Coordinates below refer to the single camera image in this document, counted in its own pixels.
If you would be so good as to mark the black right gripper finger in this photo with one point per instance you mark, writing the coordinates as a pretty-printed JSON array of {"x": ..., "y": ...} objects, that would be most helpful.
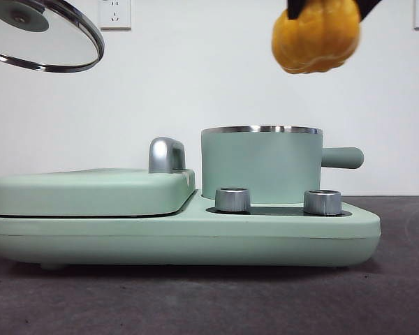
[
  {"x": 365, "y": 8},
  {"x": 295, "y": 7}
]

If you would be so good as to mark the yellow pumpkin with green stem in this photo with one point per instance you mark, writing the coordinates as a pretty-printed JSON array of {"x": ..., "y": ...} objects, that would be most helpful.
[{"x": 314, "y": 42}]

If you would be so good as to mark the glass pot lid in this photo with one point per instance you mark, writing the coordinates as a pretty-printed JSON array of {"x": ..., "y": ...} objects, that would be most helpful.
[{"x": 21, "y": 17}]

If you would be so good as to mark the silver control knob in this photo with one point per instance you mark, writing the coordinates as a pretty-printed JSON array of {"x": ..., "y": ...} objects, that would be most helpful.
[
  {"x": 232, "y": 200},
  {"x": 322, "y": 203}
]

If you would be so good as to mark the green breakfast machine base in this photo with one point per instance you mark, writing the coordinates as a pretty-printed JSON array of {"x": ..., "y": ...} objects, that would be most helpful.
[{"x": 195, "y": 240}]

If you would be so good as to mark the green hinged griddle cover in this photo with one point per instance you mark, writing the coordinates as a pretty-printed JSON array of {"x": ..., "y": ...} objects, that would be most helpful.
[{"x": 90, "y": 195}]

